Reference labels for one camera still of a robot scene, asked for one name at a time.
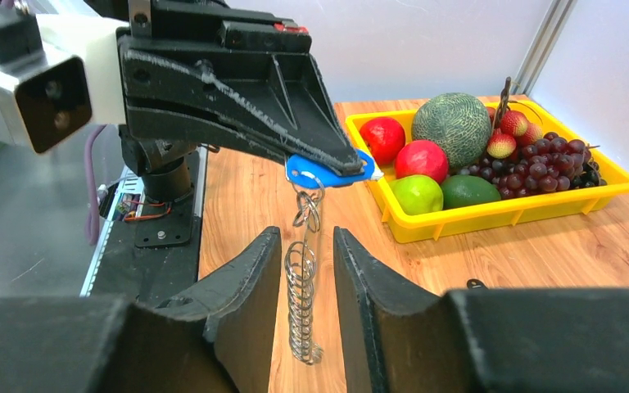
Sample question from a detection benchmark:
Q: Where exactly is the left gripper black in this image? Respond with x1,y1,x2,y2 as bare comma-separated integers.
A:
86,1,362,175

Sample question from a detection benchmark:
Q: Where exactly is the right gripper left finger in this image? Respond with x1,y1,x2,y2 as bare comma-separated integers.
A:
0,226,282,392

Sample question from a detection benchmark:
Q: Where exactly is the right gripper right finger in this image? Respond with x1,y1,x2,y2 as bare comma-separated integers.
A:
333,227,629,392

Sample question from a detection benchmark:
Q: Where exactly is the clear keyring holder with rings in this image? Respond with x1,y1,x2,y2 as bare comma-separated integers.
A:
283,188,324,365

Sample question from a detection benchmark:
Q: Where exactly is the blue key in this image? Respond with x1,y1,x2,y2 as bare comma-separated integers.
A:
285,149,384,189

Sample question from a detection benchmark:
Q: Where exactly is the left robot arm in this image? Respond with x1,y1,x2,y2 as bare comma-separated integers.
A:
91,1,364,201

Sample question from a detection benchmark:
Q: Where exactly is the yellow plastic bin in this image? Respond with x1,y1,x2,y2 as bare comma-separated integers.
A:
345,100,629,243

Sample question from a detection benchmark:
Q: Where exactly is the yellow green fruit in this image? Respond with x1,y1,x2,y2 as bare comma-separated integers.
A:
390,174,444,215

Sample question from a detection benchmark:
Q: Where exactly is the green lime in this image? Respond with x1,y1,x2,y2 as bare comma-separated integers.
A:
441,174,501,210

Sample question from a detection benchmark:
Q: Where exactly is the red tomato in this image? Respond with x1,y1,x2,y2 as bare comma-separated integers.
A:
360,116,405,166

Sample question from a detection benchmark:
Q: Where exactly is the red apple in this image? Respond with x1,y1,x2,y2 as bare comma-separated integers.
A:
394,140,449,184

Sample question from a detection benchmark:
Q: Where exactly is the green melon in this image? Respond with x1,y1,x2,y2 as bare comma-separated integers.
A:
411,93,493,170

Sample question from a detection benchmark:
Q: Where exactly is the purple grape bunch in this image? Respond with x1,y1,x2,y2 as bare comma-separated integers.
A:
448,132,608,200

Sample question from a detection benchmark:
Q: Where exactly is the red peaches cluster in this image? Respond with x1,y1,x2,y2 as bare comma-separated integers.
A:
486,107,543,159

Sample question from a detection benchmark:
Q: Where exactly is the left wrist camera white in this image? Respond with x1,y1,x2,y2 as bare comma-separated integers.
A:
0,1,127,154

